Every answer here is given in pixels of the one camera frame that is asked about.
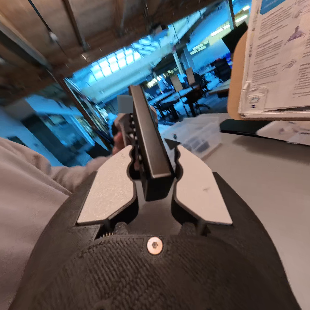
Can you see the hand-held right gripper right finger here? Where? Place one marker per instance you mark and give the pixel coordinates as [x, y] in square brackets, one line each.
[201, 191]

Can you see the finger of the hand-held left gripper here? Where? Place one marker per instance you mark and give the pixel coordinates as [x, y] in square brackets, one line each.
[124, 128]
[154, 115]

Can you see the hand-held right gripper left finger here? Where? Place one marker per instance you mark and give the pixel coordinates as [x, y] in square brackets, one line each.
[106, 191]

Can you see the black docking station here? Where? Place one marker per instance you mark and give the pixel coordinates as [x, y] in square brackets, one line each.
[151, 145]

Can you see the person's left forearm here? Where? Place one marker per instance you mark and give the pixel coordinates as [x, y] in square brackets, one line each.
[80, 170]

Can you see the person's left hand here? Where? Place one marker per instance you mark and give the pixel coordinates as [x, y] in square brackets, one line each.
[118, 144]

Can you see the long work table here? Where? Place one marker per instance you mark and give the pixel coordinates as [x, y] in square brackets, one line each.
[172, 98]

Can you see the clear plastic bin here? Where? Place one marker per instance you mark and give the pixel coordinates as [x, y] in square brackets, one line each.
[193, 135]

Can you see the black office chair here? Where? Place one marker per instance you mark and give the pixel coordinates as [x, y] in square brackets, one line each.
[197, 89]

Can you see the large paned window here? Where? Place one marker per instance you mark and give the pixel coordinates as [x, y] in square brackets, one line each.
[116, 61]

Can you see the person's arm beige sleeve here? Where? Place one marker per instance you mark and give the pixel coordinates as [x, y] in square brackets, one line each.
[26, 193]

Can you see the wooden clipboard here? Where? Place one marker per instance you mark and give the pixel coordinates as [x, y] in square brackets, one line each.
[233, 80]

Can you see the dark metal post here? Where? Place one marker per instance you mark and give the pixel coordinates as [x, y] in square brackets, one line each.
[82, 109]

